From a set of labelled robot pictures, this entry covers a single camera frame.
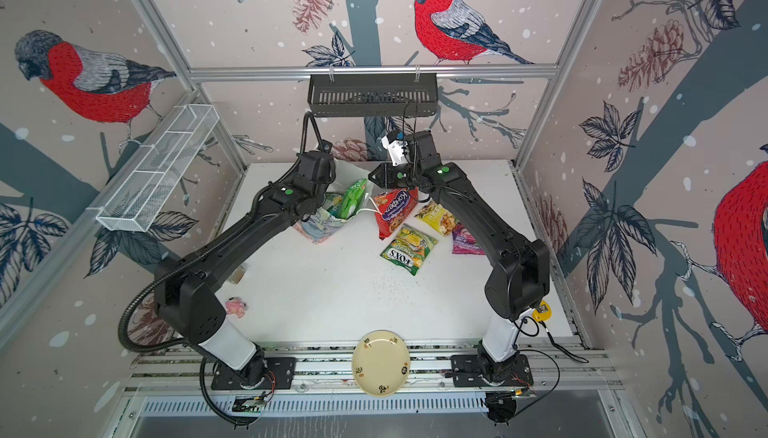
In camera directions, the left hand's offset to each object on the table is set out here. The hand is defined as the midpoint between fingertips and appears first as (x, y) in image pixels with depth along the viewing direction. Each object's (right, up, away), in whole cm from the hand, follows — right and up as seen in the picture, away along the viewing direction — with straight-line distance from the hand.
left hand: (303, 168), depth 81 cm
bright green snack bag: (+13, -9, +9) cm, 18 cm away
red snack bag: (+25, -12, +13) cm, 30 cm away
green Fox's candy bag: (+30, -25, +12) cm, 41 cm away
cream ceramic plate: (+22, -50, -6) cm, 55 cm away
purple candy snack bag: (+48, -23, +14) cm, 55 cm away
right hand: (+19, -3, -1) cm, 19 cm away
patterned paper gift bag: (+6, -15, +1) cm, 16 cm away
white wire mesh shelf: (-38, -9, -10) cm, 41 cm away
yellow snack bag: (+41, -15, +20) cm, 48 cm away
